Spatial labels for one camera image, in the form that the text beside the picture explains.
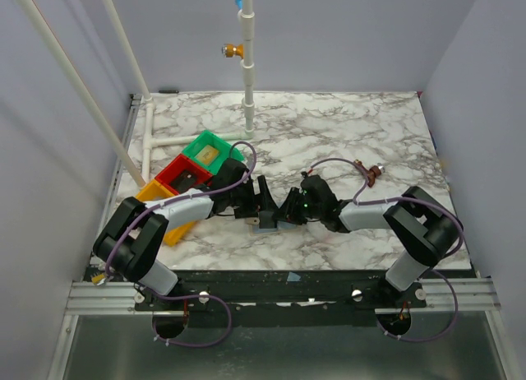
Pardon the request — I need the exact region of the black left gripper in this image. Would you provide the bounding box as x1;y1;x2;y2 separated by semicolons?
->
228;176;279;220

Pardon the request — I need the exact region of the dark credit card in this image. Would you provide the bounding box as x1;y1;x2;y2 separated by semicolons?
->
259;211;277;229

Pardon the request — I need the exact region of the beige card holder wallet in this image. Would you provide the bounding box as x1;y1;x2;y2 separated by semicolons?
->
245;211;300;235

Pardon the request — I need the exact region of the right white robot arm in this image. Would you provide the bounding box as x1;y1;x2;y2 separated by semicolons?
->
273;175;464;308

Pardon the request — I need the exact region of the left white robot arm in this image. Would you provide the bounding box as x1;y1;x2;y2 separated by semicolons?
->
93;158;257;310

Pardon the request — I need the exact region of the yellow card in green bin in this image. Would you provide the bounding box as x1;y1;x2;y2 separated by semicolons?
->
195;145;219;165

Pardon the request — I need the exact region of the green plastic bin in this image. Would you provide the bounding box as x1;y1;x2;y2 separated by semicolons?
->
182;131;244;174

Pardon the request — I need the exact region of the black object in red bin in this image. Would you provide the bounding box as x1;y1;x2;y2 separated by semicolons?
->
170;169;198;193

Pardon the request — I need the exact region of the red plastic bin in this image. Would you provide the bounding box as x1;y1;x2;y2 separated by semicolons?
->
155;154;213;195

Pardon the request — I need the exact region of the yellow plastic bin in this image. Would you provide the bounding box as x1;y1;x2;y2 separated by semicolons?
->
134;180;196;248

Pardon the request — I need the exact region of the orange knob on pipe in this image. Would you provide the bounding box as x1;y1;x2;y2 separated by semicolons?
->
221;44;244;59

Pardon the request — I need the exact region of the white slanted pole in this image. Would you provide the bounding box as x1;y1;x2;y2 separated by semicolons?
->
16;0;146;188

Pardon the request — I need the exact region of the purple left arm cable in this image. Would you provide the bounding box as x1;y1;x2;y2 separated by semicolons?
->
104;140;258;349

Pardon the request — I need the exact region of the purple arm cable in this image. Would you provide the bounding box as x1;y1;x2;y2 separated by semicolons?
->
303;157;465;342
104;140;258;349

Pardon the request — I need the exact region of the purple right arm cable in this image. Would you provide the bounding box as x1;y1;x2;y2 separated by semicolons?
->
303;157;465;342

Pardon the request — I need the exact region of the black table front rail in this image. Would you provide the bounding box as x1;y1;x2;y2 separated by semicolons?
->
135;271;427;327

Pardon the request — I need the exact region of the white pvc pipe frame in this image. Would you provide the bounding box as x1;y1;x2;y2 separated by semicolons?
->
94;0;256;183

